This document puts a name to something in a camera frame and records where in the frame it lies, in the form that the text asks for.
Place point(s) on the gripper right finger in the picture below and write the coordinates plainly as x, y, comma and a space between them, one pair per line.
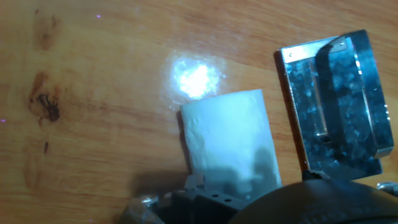
388, 188

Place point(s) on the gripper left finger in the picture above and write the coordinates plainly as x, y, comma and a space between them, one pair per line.
192, 205

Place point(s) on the white toilet paper roll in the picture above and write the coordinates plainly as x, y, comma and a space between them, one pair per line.
230, 140

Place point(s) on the metal toilet paper holder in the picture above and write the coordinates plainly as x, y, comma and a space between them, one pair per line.
345, 109

